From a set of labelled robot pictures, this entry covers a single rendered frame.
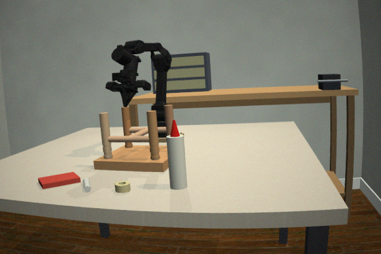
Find grey cylinder with red cone top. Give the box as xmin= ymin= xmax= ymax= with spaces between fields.
xmin=166 ymin=120 xmax=187 ymax=190

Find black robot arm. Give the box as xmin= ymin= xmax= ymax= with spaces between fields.
xmin=111 ymin=40 xmax=172 ymax=127

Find wooden stool legs with h-shaped crossbars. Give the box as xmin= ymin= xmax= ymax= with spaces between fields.
xmin=99 ymin=105 xmax=174 ymax=161

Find light grey cylinder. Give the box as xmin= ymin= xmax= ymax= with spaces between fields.
xmin=83 ymin=178 xmax=91 ymax=193

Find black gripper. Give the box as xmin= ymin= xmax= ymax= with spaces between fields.
xmin=105 ymin=67 xmax=151 ymax=107

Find red flat rectangular pad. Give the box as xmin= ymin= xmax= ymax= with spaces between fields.
xmin=38 ymin=172 xmax=81 ymax=189

